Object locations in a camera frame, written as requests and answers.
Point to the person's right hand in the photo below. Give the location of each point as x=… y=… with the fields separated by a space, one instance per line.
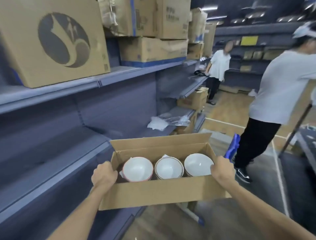
x=222 y=170

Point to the person's left hand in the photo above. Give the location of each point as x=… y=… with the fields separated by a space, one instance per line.
x=105 y=175

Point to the person's left fingers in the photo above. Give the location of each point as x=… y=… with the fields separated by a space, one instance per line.
x=110 y=167

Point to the person's right thumb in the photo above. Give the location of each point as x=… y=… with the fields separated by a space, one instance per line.
x=213 y=169

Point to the person's right forearm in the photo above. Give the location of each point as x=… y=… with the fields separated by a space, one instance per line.
x=264 y=210

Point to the person's left forearm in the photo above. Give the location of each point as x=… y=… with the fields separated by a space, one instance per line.
x=76 y=215

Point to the plain white bowl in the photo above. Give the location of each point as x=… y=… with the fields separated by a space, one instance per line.
x=198 y=164

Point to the white bowl with red rim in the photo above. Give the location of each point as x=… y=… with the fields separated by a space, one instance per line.
x=137 y=169

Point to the white bowl with gold rim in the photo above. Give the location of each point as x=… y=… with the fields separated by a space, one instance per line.
x=169 y=168

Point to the grey metal shelving unit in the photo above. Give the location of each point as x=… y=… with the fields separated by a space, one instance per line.
x=74 y=128

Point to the clear plastic wrapping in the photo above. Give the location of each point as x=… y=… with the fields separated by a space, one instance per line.
x=167 y=122

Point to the small cardboard box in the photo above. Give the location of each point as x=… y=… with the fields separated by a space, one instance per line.
x=193 y=99

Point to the black metal trolley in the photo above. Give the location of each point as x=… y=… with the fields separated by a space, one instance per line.
x=300 y=148

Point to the grey background shelving unit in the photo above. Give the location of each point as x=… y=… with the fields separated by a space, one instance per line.
x=254 y=54

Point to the flat cardboard box blue stripe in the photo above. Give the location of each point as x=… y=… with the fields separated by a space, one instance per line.
x=153 y=50

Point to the yellow sign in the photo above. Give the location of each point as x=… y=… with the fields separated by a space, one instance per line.
x=249 y=40

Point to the large cardboard box round logo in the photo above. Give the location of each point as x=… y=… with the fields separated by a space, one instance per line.
x=53 y=40

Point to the cardboard box on shelf end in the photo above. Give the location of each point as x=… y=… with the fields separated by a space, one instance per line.
x=197 y=24

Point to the cardboard box with blue tape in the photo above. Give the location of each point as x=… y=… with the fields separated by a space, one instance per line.
x=123 y=17

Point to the tall cardboard box with print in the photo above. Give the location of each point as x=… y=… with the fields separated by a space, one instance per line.
x=174 y=18

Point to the white head-mounted device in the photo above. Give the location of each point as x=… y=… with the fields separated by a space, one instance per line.
x=304 y=29

